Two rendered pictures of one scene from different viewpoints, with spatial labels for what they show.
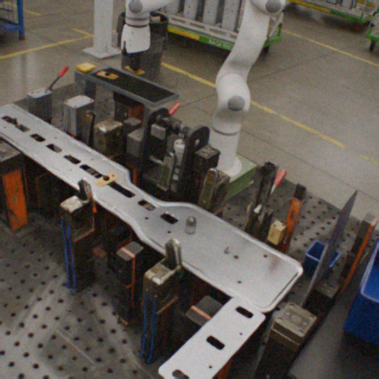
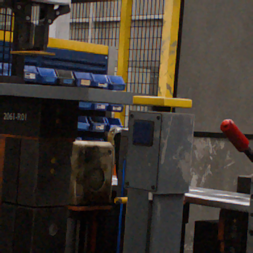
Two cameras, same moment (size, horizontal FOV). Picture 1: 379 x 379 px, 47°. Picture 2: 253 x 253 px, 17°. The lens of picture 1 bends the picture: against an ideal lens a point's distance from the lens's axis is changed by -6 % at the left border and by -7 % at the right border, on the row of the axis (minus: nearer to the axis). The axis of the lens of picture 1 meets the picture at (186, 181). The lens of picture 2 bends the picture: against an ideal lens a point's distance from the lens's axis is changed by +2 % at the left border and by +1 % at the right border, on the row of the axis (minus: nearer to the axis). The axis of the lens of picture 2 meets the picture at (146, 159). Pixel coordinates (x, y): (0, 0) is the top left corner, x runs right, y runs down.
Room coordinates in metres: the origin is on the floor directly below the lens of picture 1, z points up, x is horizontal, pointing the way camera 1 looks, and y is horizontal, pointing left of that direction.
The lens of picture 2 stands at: (2.91, 0.61, 1.13)
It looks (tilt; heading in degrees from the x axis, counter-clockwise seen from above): 3 degrees down; 188
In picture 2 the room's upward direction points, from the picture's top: 4 degrees clockwise
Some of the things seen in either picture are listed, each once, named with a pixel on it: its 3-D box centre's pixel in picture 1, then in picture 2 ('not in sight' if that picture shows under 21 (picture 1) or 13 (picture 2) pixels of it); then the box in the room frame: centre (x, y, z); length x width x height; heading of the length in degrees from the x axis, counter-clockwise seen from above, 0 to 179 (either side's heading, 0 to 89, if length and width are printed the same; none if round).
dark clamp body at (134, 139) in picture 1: (140, 179); not in sight; (1.36, 0.17, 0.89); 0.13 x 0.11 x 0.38; 145
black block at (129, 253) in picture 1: (129, 287); not in sight; (0.88, 0.12, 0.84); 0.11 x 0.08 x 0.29; 145
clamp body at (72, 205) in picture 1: (79, 244); not in sight; (1.00, 0.30, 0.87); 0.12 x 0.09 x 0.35; 145
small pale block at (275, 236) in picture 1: (265, 271); not in sight; (0.97, -0.27, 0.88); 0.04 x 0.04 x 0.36; 55
